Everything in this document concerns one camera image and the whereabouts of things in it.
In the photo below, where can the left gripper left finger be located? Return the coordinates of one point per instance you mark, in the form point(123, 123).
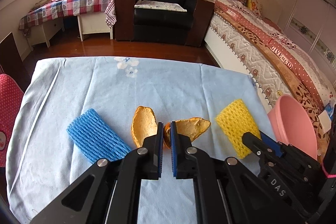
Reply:
point(125, 177)

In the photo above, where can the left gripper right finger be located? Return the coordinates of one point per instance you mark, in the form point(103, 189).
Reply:
point(208, 175)

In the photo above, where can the orange peel piece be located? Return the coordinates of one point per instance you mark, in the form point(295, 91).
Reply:
point(192, 127)
point(143, 125)

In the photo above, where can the blue foam fruit net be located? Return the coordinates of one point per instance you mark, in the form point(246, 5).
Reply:
point(95, 139)

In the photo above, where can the pink plastic bucket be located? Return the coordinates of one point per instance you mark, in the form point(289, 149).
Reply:
point(292, 125)

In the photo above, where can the blue white tissue box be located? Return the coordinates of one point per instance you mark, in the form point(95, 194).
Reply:
point(326, 117)

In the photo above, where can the light blue table cloth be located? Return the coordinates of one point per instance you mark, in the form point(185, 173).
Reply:
point(42, 160)

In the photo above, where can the black leather armchair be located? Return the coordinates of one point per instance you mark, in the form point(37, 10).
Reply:
point(164, 21)

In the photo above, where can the bed with floral quilt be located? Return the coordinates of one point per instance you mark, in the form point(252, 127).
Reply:
point(248, 40)

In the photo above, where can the brown wooden nightstand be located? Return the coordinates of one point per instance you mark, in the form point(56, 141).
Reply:
point(202, 12)

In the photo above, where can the plaid cloth side table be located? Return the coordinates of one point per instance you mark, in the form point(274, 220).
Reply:
point(41, 24)

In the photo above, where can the white wardrobe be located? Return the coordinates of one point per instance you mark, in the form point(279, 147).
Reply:
point(311, 26)

